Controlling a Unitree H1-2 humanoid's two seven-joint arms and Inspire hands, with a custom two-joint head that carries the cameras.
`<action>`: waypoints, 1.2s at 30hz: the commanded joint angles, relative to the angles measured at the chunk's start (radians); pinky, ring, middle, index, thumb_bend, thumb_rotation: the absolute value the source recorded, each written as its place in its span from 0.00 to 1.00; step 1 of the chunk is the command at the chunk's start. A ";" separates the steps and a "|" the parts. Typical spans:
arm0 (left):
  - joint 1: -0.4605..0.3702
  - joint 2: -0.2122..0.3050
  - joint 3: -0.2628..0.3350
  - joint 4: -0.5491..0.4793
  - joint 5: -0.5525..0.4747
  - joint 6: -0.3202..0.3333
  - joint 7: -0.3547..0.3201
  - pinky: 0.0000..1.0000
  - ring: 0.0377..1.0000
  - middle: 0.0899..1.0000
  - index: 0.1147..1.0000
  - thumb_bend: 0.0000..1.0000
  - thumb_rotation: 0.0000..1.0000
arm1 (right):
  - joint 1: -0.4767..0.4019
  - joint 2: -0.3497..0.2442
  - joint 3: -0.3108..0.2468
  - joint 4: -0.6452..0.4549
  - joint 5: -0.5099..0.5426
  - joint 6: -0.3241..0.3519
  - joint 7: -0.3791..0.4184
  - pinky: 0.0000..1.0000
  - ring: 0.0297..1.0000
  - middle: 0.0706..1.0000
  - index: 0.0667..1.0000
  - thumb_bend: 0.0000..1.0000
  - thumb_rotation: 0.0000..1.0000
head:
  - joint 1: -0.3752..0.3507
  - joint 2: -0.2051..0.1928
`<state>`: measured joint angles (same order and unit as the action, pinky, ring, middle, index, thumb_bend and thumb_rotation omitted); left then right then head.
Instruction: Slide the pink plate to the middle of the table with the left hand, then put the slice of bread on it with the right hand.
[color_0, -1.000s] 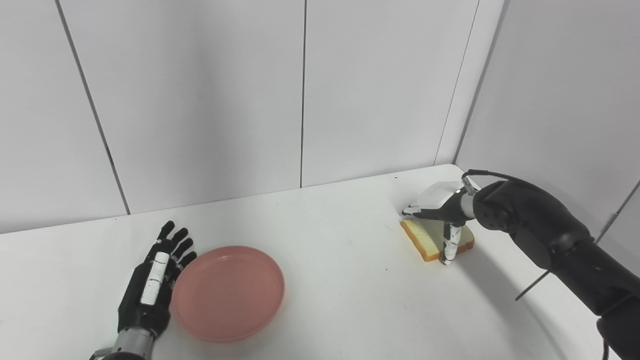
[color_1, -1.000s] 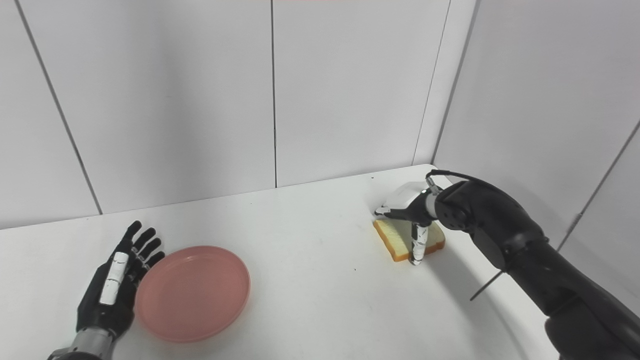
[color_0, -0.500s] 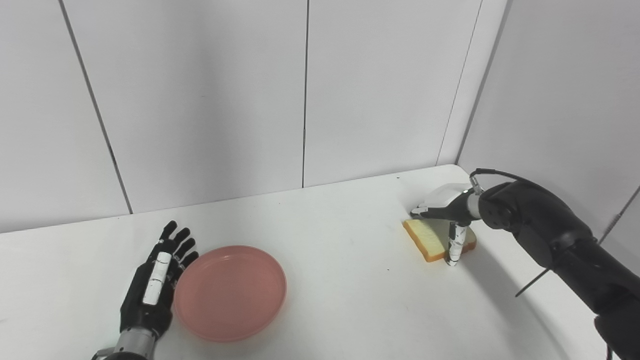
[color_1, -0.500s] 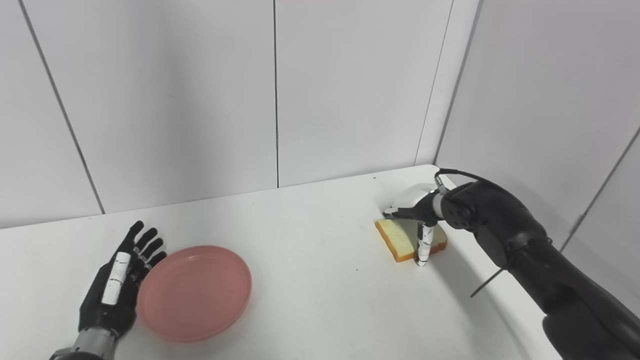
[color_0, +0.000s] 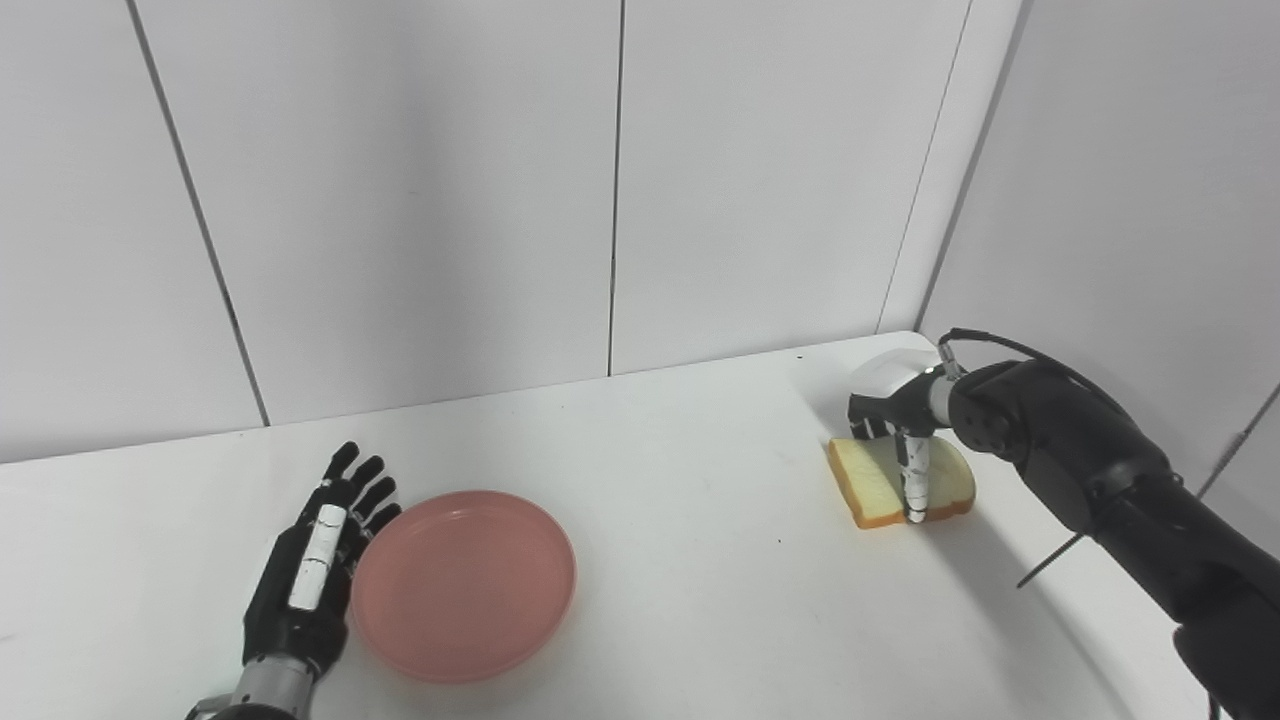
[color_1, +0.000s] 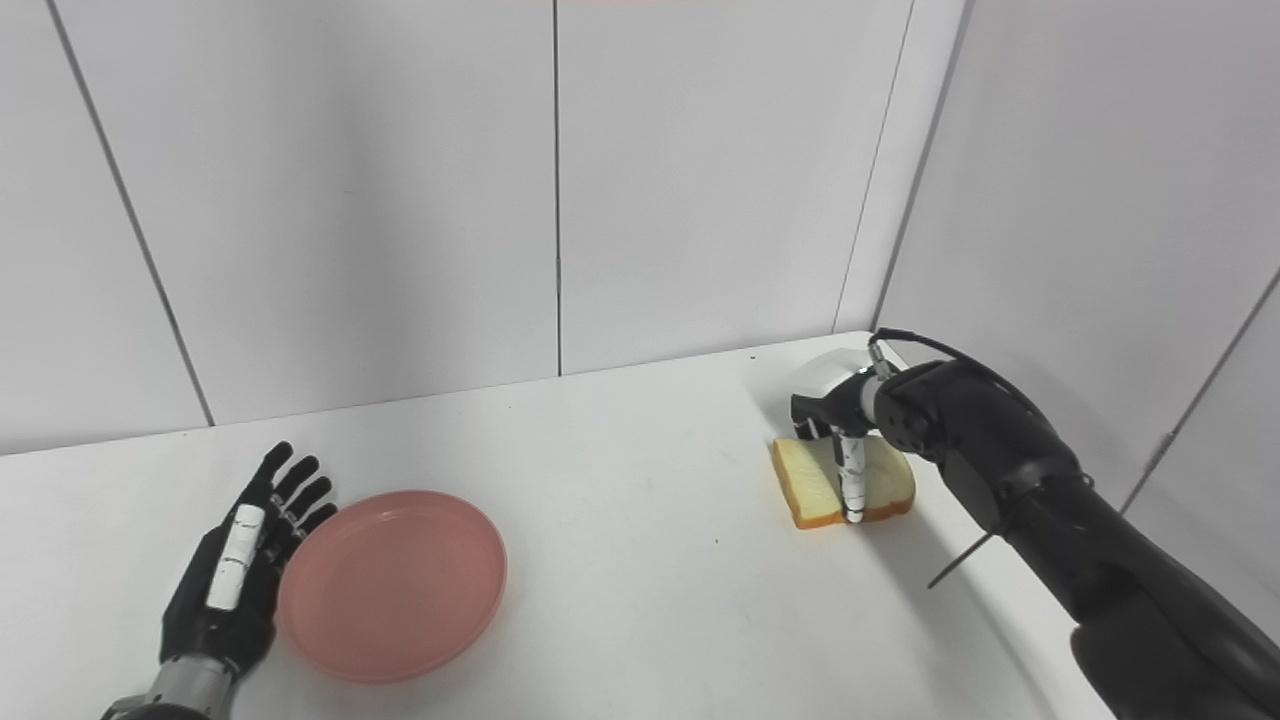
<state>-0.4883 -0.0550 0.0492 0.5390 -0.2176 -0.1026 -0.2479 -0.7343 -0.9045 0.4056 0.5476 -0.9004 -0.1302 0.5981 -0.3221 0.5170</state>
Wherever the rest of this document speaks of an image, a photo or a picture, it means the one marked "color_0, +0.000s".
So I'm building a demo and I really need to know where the pink round plate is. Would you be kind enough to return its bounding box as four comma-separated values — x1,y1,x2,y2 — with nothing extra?
350,489,579,686

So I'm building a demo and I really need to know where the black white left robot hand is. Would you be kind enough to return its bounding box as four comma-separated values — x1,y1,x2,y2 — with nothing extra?
242,440,404,683

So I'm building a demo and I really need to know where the slice of white bread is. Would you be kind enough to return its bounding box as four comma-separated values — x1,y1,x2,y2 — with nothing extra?
826,434,978,531

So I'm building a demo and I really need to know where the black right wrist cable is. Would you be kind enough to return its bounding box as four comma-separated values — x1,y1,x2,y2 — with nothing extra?
937,327,1136,413

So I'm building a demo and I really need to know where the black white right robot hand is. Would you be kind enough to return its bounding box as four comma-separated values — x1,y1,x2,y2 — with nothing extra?
847,347,953,525

